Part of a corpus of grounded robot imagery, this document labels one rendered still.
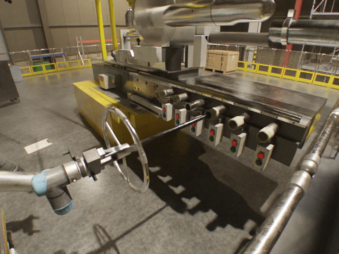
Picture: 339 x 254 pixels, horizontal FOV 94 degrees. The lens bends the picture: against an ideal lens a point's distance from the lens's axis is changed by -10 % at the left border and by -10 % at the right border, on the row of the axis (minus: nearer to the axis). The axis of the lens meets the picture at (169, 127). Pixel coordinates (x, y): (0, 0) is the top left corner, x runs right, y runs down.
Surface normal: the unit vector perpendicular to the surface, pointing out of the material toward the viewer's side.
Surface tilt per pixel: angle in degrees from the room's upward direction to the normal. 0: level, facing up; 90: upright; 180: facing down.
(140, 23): 90
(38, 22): 90
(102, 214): 0
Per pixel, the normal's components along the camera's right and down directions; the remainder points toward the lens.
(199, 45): -0.76, 0.30
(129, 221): 0.00, -0.88
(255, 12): -0.68, 0.66
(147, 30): 0.65, 0.36
